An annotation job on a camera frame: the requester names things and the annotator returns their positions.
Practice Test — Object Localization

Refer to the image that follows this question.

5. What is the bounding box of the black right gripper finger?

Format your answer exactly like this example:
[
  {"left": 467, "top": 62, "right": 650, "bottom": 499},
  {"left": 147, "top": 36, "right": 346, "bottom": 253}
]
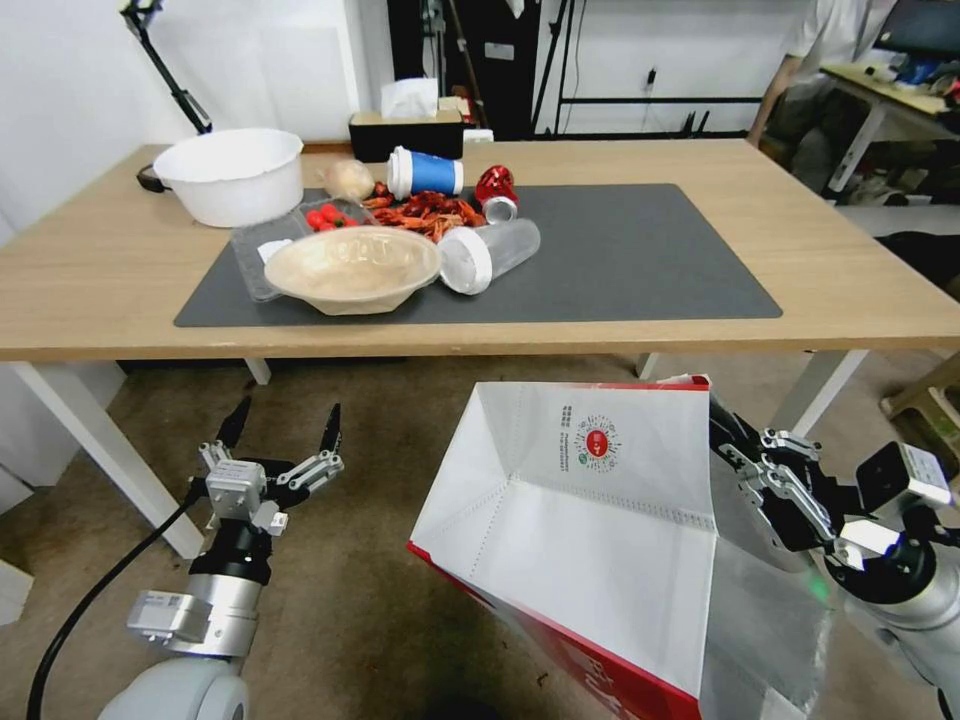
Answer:
[
  {"left": 712, "top": 442, "right": 840, "bottom": 575},
  {"left": 708, "top": 397, "right": 824, "bottom": 463}
]

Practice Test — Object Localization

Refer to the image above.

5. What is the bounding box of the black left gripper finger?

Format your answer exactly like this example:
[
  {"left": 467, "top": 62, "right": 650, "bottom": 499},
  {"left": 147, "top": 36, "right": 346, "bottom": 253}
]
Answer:
[
  {"left": 275, "top": 402, "right": 347, "bottom": 498},
  {"left": 197, "top": 395, "right": 253, "bottom": 472}
]

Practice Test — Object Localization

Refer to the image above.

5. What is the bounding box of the white red food delivery bag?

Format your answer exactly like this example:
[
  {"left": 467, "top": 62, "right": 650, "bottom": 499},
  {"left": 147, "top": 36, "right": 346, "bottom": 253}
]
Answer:
[{"left": 407, "top": 374, "right": 838, "bottom": 720}]

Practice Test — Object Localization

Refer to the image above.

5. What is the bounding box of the white floor box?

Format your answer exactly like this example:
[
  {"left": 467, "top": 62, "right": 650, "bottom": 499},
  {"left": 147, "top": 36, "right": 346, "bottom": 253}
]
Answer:
[{"left": 0, "top": 558, "right": 35, "bottom": 628}]

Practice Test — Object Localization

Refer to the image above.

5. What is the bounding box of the bun in clear plastic bag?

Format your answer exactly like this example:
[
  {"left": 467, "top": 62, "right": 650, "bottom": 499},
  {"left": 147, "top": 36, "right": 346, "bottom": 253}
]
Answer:
[{"left": 314, "top": 159, "right": 376, "bottom": 201}]

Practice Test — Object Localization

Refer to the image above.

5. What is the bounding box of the pale wooden stool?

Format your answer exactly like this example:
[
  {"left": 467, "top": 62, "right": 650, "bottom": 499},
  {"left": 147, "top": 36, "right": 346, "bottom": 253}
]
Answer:
[{"left": 884, "top": 352, "right": 960, "bottom": 459}]

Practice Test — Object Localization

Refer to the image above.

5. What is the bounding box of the beige paper bowl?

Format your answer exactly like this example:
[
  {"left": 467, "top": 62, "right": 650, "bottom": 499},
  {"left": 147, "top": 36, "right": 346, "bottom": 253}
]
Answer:
[{"left": 263, "top": 227, "right": 443, "bottom": 317}]

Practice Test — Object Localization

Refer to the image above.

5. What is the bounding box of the clear plastic clamshell container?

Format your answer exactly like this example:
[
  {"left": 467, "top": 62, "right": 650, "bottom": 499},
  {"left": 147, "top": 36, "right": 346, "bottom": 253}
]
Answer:
[{"left": 229, "top": 200, "right": 380, "bottom": 304}]

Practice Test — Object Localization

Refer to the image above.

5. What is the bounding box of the dark grey table mat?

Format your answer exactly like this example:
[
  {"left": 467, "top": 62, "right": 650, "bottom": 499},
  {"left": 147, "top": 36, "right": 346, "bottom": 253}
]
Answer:
[{"left": 173, "top": 183, "right": 784, "bottom": 329}]

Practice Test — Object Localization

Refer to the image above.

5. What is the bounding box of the wooden table with white legs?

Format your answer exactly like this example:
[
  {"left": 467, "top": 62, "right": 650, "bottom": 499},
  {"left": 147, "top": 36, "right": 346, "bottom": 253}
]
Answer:
[{"left": 0, "top": 137, "right": 960, "bottom": 560}]

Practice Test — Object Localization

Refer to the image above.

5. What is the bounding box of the white plastic basin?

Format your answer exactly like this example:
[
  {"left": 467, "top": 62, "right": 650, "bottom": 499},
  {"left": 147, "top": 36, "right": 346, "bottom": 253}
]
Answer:
[{"left": 152, "top": 128, "right": 305, "bottom": 229}]

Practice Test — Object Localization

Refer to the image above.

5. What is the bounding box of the red crayfish shells pile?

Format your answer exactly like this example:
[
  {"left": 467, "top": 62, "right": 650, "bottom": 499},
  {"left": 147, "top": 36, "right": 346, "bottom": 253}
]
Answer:
[{"left": 362, "top": 191, "right": 487, "bottom": 243}]

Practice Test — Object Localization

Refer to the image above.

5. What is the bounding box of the black bulky object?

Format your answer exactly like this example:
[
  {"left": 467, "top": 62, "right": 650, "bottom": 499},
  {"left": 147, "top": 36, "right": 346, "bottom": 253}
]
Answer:
[{"left": 873, "top": 232, "right": 960, "bottom": 290}]

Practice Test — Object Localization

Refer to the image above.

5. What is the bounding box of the clear cup with white lid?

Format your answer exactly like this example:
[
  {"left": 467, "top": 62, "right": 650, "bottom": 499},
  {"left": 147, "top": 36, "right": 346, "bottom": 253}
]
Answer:
[{"left": 437, "top": 217, "right": 542, "bottom": 296}]

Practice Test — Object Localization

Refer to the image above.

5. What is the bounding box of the blue white paper cup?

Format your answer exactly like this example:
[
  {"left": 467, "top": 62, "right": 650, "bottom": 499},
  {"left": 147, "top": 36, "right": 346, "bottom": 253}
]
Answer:
[{"left": 386, "top": 146, "right": 466, "bottom": 200}]

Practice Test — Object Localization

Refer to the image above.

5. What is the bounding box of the crushed red drink can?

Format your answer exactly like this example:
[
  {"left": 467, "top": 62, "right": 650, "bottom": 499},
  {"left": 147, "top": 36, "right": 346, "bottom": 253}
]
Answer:
[{"left": 475, "top": 164, "right": 521, "bottom": 225}]

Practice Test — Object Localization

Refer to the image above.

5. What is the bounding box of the black tissue box wooden lid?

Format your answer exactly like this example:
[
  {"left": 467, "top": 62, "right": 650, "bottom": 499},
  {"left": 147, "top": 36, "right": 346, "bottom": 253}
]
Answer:
[{"left": 347, "top": 107, "right": 466, "bottom": 163}]

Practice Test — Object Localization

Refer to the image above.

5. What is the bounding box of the white tissue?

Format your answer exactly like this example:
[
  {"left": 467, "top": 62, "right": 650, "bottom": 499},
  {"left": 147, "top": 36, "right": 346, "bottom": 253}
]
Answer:
[{"left": 379, "top": 77, "right": 439, "bottom": 120}]

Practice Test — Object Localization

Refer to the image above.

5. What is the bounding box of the black tripod stand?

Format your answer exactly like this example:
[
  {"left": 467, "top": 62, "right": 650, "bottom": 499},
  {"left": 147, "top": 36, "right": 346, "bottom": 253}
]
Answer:
[{"left": 119, "top": 0, "right": 214, "bottom": 136}]

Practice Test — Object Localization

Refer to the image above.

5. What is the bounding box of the pale wooden desk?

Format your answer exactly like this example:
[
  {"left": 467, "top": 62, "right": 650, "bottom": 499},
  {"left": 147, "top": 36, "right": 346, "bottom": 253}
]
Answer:
[{"left": 819, "top": 59, "right": 960, "bottom": 200}]

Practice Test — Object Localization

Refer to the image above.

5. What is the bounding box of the person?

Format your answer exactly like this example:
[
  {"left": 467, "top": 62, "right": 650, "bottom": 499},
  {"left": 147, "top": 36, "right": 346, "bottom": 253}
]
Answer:
[{"left": 746, "top": 0, "right": 901, "bottom": 200}]

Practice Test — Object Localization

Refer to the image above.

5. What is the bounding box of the black monitor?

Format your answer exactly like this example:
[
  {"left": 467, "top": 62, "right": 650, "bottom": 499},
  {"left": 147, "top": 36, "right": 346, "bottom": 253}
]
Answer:
[{"left": 873, "top": 0, "right": 960, "bottom": 58}]

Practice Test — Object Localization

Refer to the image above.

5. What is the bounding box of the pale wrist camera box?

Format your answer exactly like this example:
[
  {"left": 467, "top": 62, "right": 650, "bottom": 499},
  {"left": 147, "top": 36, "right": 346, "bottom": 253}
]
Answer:
[
  {"left": 897, "top": 442, "right": 958, "bottom": 508},
  {"left": 206, "top": 459, "right": 268, "bottom": 519}
]

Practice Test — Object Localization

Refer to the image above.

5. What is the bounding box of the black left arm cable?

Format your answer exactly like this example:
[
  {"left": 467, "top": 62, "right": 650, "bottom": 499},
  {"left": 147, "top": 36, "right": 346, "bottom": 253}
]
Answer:
[{"left": 28, "top": 476, "right": 211, "bottom": 720}]

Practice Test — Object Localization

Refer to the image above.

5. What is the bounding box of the black metal rack frame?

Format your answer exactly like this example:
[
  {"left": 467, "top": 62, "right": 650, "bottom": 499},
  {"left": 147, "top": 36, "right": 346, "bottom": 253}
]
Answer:
[{"left": 524, "top": 0, "right": 766, "bottom": 140}]

